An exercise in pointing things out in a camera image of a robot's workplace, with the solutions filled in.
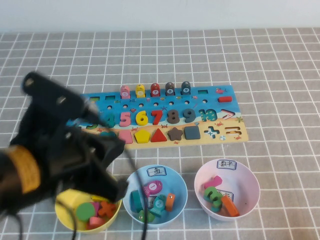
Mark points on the magenta wooden shape piece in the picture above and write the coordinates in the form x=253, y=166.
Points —
x=97, y=207

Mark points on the green wooden number three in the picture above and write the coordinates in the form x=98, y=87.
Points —
x=211, y=193

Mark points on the pink plastic bowl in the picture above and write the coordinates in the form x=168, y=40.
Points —
x=246, y=185

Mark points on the wooden number shape puzzle board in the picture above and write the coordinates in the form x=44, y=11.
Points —
x=175, y=147

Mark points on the red wooden minus bar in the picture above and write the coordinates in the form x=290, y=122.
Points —
x=225, y=99

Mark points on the dark blue wooden fish nine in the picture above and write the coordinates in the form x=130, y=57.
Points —
x=185, y=88

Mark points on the orange wooden fish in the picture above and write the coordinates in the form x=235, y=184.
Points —
x=169, y=202

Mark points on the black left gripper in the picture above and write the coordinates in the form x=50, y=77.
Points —
x=70, y=150

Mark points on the teal wooden fish number four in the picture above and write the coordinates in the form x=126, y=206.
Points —
x=136, y=201

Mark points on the yellow plastic bowl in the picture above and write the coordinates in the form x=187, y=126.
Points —
x=65, y=220

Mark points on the pink wooden fish number five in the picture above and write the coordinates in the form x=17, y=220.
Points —
x=125, y=93

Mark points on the brown wooden fish number eight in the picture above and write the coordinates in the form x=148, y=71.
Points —
x=169, y=90

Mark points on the light blue plastic bowl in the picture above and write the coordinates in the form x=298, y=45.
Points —
x=176, y=181

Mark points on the pink wooden fish number one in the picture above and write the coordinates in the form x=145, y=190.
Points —
x=153, y=187

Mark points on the grey checked tablecloth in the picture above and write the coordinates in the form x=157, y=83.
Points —
x=275, y=75

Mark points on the red wooden triangle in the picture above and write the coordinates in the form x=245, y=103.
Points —
x=158, y=137

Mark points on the orange wooden cross sign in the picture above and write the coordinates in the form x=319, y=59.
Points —
x=107, y=209

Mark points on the dark blue wooden square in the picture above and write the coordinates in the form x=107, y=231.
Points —
x=192, y=133

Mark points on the teal wooden fish number two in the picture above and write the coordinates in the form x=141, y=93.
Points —
x=158, y=204

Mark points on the dark blue wooden number nine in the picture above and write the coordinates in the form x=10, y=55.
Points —
x=193, y=116

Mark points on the pink wooden shape piece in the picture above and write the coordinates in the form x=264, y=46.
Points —
x=96, y=221

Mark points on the brown wooden star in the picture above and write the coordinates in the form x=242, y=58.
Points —
x=175, y=134

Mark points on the yellow wooden pentagon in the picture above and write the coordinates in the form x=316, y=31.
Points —
x=142, y=137

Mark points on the green wooden circle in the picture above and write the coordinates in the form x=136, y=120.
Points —
x=85, y=212

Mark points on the orange wooden number piece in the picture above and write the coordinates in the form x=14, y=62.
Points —
x=230, y=206

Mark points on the white handwritten paper label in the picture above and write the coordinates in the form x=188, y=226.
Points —
x=226, y=193
x=157, y=171
x=150, y=202
x=226, y=164

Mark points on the pink wooden trapezoid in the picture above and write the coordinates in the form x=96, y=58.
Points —
x=128, y=137

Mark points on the yellow wooden equals sign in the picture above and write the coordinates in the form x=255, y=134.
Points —
x=100, y=199

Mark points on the teal wooden heart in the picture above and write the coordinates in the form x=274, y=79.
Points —
x=110, y=134

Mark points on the yellow wooden fish number six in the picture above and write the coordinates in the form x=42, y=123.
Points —
x=140, y=92

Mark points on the red wooden fish number seven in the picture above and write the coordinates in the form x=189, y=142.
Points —
x=155, y=91

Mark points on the green wooden fish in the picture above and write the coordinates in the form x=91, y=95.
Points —
x=148, y=217

